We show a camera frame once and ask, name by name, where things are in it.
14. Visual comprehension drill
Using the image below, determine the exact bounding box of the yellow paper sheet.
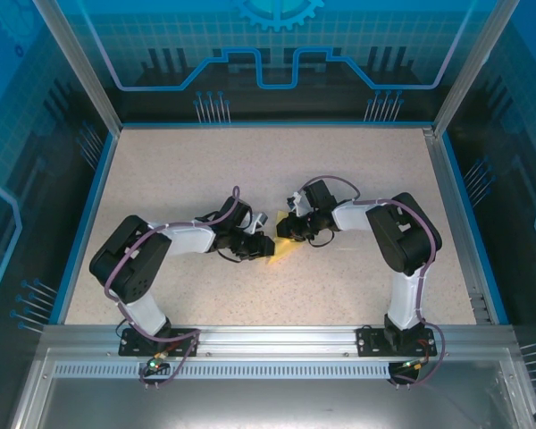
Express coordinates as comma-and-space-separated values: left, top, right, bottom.
266, 210, 306, 268

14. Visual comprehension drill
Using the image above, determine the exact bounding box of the metal sheet panel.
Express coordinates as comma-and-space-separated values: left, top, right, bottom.
8, 348, 536, 429

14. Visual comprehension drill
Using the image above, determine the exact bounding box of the blue table border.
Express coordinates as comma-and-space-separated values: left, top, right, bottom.
48, 119, 510, 326

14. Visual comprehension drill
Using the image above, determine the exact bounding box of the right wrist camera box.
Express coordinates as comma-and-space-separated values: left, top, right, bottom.
287, 190, 308, 218

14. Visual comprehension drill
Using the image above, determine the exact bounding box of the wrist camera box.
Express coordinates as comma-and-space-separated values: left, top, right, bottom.
249, 212, 272, 234
287, 190, 308, 218

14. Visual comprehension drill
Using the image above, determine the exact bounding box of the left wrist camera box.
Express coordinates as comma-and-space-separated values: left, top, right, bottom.
249, 212, 272, 234

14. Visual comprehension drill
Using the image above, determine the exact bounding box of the thin black left gripper wire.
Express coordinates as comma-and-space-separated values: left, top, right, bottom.
215, 248, 243, 265

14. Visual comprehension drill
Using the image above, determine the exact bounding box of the thin black gripper wire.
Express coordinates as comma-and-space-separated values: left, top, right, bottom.
215, 248, 243, 265
306, 229, 335, 248

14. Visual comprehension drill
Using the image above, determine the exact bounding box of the thin black right gripper wire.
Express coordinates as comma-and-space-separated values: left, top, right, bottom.
306, 229, 335, 248

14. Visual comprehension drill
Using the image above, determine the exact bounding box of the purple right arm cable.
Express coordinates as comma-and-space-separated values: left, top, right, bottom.
299, 176, 448, 388

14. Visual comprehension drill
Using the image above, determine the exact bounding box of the aluminium mounting rail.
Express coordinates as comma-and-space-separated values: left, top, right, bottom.
39, 324, 517, 359

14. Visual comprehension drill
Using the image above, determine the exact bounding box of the slotted metal cable duct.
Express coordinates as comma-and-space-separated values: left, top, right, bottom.
53, 362, 430, 380

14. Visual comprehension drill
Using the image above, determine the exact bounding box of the aluminium side rail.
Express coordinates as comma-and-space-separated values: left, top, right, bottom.
422, 127, 495, 325

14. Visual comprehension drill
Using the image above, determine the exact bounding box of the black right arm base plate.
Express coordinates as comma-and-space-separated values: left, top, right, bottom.
356, 325, 438, 358

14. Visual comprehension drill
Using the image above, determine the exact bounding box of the lit cable connector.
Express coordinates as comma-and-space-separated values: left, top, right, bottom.
143, 352, 171, 374
399, 357, 430, 373

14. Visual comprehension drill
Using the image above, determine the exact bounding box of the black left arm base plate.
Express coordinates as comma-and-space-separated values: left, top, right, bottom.
118, 328, 201, 358

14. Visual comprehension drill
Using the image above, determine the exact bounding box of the aluminium frame post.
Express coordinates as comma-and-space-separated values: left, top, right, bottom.
432, 0, 522, 138
30, 0, 122, 135

